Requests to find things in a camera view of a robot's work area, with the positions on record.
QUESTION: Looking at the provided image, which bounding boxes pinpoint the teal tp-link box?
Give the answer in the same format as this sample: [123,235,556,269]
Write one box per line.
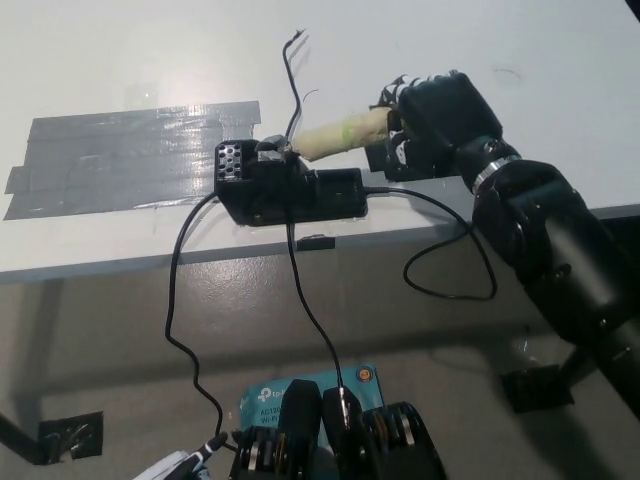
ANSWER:
[237,364,385,441]

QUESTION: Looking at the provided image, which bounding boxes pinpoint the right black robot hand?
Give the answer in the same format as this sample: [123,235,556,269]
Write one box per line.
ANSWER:
[377,71,506,182]

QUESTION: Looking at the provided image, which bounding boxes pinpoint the small black tape strip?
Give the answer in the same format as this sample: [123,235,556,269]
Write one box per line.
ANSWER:
[295,235,336,252]

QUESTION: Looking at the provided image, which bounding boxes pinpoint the black cable with frayed end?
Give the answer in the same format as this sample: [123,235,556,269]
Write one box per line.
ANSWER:
[282,29,346,396]

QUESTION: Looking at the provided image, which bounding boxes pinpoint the grey duct tape patch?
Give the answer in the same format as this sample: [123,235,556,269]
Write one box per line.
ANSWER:
[3,100,263,221]

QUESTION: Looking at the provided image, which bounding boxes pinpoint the long black power cable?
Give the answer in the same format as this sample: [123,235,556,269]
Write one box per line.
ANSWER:
[163,193,239,449]

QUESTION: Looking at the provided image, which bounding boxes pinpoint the tape-wrapped soldering iron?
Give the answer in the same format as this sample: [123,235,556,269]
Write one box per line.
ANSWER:
[282,108,401,164]

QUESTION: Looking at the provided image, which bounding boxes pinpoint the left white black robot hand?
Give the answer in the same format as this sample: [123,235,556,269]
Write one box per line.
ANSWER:
[132,432,229,480]

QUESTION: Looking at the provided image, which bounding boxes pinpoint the black tape patch on table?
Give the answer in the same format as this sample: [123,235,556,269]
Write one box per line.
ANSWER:
[366,102,464,182]

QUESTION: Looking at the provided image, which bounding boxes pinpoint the black floor tape patch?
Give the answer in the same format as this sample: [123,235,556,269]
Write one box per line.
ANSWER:
[499,364,576,414]
[37,410,105,466]

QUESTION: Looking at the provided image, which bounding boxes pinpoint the black soldering station base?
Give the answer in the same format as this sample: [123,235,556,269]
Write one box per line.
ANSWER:
[213,135,370,227]

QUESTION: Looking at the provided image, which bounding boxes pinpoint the black robot torso blocks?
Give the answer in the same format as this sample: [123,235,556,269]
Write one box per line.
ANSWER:
[227,379,446,480]

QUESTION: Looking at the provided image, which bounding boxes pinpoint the black soldering iron cable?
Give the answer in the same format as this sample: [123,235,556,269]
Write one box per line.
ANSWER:
[364,184,499,301]

